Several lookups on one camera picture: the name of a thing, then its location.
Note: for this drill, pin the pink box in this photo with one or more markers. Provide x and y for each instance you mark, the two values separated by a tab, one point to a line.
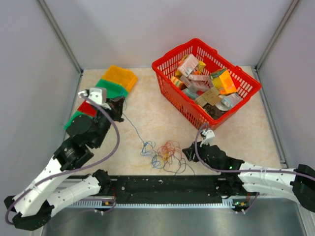
188	64

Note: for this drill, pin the orange green carton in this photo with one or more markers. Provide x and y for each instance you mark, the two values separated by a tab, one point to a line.
223	82

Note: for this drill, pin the yellow plastic bin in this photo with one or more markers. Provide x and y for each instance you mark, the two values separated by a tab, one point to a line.
121	76

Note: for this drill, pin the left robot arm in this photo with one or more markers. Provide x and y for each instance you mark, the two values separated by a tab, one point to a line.
40	201

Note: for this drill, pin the red plastic bin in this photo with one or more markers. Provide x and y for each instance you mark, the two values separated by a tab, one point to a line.
87	109

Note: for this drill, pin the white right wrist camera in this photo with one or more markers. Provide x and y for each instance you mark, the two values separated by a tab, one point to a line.
207	135

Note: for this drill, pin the green plastic bin front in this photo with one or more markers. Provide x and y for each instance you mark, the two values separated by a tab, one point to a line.
74	117

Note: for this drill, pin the metal front plate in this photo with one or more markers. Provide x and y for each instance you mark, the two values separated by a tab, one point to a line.
267	217

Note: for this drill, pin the green plastic bin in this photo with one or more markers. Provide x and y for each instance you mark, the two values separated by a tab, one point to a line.
113	89
74	117

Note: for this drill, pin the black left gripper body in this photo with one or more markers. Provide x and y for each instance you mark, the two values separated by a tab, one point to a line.
114	112

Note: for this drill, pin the brown cardboard box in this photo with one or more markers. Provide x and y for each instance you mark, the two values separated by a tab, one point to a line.
210	97

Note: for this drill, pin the green plastic bin rear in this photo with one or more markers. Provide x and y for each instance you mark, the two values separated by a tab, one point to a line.
113	89

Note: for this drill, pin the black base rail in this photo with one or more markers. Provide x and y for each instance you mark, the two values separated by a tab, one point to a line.
171	189

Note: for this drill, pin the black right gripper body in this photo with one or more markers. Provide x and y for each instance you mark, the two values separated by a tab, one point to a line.
202	151

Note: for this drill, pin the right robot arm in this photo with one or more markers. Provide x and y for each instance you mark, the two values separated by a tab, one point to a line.
297	184

